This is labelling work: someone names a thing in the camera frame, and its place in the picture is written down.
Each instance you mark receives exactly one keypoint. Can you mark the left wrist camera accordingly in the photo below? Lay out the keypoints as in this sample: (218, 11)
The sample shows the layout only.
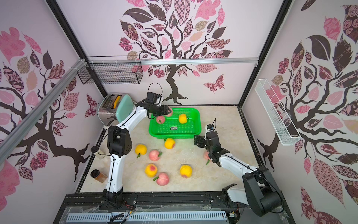
(153, 98)

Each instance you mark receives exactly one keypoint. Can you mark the aluminium frame bar back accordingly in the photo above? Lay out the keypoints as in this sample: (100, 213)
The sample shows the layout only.
(182, 61)

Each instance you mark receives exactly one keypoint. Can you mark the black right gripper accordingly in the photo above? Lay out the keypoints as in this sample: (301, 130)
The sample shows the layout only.
(202, 140)

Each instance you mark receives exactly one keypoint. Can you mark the large pink peach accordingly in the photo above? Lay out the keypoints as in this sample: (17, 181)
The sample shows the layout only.
(170, 112)

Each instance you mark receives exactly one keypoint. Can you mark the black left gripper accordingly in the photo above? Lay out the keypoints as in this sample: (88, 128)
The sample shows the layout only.
(163, 111)

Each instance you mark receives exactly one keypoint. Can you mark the small pink peach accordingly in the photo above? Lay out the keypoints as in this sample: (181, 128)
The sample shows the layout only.
(206, 157)

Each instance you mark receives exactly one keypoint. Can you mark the aluminium frame bar left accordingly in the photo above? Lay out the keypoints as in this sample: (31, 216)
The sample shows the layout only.
(19, 133)

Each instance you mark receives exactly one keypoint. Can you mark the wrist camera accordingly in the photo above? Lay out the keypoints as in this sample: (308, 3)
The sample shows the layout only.
(153, 98)
(208, 129)

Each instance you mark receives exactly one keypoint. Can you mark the yellow peach with red blush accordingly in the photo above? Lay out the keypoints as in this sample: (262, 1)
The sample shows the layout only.
(183, 119)

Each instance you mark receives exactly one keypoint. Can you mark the yellow red peach front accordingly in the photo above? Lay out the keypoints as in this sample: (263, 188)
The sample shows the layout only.
(151, 170)

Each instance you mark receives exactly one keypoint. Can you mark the green plastic basket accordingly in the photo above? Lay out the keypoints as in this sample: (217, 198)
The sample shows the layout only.
(184, 131)

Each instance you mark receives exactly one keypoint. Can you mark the yellow peach near basket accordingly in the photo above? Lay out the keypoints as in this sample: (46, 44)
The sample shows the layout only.
(169, 143)

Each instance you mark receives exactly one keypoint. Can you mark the yellow peach left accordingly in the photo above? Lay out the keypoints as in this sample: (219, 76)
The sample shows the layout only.
(140, 150)

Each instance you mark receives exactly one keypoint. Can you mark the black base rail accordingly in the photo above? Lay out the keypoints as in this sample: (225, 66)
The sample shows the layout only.
(216, 199)

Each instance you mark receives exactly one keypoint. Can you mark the aluminium frame bar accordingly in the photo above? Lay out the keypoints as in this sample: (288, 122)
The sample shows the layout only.
(182, 61)
(19, 133)

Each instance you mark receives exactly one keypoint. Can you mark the yellow peach front right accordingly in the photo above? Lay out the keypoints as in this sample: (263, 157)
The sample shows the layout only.
(186, 171)

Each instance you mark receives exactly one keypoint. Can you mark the pink peach front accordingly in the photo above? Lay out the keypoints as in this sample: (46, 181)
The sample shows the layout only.
(162, 179)

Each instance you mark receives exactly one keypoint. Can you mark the black wire wall basket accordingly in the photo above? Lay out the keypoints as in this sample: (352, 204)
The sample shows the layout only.
(112, 72)

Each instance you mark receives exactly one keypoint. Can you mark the brown spice jar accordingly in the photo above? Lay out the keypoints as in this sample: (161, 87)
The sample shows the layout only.
(98, 176)

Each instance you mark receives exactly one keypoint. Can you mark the mint green toaster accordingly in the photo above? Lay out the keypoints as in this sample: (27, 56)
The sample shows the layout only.
(115, 108)

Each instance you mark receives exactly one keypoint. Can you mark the white wire wall shelf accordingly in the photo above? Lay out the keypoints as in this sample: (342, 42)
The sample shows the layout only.
(270, 96)

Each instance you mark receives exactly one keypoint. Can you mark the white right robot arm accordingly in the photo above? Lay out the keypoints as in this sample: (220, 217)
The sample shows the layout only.
(260, 192)

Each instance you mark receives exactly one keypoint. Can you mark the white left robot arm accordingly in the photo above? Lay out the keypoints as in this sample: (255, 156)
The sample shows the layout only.
(119, 140)

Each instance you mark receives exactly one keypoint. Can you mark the white vented cable duct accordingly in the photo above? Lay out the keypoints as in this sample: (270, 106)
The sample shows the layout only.
(160, 216)

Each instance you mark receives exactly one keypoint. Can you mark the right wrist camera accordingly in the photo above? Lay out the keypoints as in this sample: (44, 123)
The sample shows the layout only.
(208, 129)

